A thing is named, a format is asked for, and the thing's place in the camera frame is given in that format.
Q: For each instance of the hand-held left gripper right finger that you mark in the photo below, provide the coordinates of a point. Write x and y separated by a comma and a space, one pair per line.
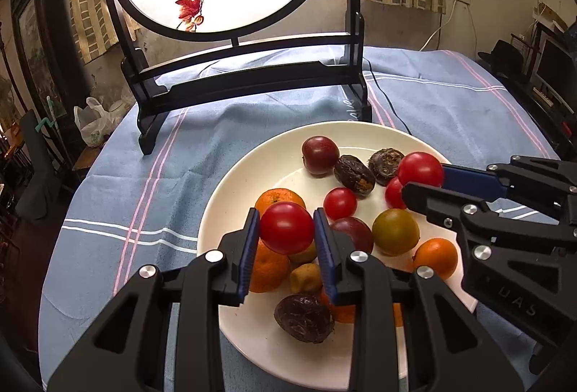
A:
324, 252

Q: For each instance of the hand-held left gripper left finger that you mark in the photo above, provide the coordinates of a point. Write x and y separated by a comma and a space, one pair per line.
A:
250, 247

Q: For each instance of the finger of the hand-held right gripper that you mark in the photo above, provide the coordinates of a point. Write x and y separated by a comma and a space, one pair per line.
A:
473, 180
432, 200

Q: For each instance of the yellow-brown longan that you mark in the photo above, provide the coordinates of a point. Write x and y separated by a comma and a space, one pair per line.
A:
305, 278
303, 257

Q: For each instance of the smooth orange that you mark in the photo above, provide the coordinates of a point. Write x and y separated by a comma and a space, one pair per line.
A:
268, 270
345, 313

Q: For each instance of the red cherry tomato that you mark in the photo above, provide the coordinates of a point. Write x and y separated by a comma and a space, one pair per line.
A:
286, 227
340, 202
419, 169
393, 193

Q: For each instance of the dark red plum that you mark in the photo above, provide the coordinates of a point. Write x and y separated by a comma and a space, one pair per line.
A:
320, 154
356, 234

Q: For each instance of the large dimpled orange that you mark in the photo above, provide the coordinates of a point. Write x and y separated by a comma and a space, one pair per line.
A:
277, 196

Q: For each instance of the wrinkled dark passion fruit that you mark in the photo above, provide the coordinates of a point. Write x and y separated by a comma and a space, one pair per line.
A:
385, 164

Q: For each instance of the white oval plate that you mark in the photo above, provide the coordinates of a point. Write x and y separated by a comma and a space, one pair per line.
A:
270, 166

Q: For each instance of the green-yellow mandarin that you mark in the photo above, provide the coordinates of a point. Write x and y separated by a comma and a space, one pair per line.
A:
395, 232

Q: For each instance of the small orange mandarin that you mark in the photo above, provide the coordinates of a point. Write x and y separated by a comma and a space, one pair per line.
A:
435, 257

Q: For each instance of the blue striped tablecloth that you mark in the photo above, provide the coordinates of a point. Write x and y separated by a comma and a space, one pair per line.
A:
180, 175

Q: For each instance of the black media shelf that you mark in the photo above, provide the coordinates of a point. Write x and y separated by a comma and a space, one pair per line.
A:
554, 112

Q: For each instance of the black hat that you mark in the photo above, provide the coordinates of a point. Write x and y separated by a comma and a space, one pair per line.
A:
502, 58

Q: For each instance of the computer monitor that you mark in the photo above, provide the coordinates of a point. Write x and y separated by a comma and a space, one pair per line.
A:
556, 65

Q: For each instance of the white plastic bag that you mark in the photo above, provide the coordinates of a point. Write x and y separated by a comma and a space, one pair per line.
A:
94, 124

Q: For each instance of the grey chair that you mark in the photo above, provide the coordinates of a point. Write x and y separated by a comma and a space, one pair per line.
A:
38, 166

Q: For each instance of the dark framed painting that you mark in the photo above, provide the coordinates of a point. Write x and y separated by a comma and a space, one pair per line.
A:
40, 27

